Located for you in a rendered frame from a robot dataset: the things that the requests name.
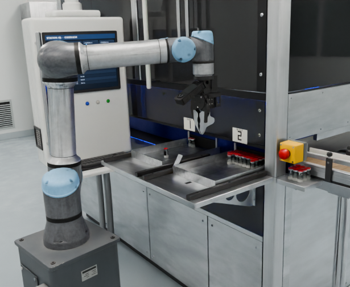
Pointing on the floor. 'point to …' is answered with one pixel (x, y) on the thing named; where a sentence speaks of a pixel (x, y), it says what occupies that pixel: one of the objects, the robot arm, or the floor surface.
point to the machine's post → (275, 138)
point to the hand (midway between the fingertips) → (200, 131)
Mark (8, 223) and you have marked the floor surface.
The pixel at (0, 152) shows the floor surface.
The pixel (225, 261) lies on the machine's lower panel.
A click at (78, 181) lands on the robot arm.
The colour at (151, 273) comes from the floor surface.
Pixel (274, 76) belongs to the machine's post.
